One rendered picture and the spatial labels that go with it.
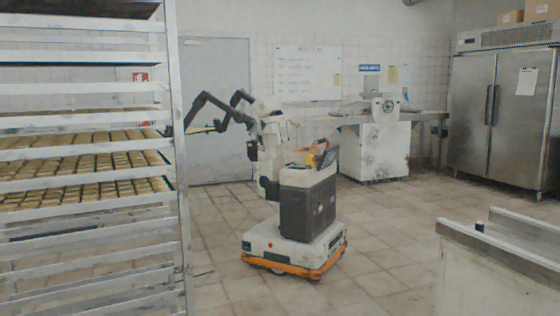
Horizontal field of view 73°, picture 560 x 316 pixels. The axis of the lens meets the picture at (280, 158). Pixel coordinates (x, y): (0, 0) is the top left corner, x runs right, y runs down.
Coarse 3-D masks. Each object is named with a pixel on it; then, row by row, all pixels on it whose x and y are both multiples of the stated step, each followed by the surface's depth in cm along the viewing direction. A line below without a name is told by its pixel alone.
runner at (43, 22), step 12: (0, 24) 99; (12, 24) 100; (24, 24) 102; (36, 24) 103; (48, 24) 104; (60, 24) 105; (72, 24) 106; (84, 24) 107; (96, 24) 109; (108, 24) 110; (120, 24) 111; (132, 24) 113; (144, 24) 114; (156, 24) 116
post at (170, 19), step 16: (176, 32) 116; (176, 48) 116; (176, 64) 117; (176, 80) 118; (176, 96) 119; (176, 112) 120; (176, 128) 120; (176, 144) 121; (176, 160) 122; (176, 176) 125; (192, 272) 131; (192, 288) 132; (192, 304) 133
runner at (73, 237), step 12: (108, 228) 120; (120, 228) 121; (132, 228) 123; (144, 228) 125; (24, 240) 111; (36, 240) 112; (48, 240) 113; (60, 240) 114; (72, 240) 116; (84, 240) 117; (0, 252) 108; (12, 252) 110
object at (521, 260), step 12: (444, 228) 141; (456, 228) 136; (468, 228) 133; (456, 240) 136; (468, 240) 131; (480, 240) 127; (492, 240) 123; (480, 252) 127; (492, 252) 123; (504, 252) 119; (516, 252) 115; (528, 252) 114; (504, 264) 120; (516, 264) 116; (528, 264) 112; (540, 264) 109; (552, 264) 107; (540, 276) 109; (552, 276) 106
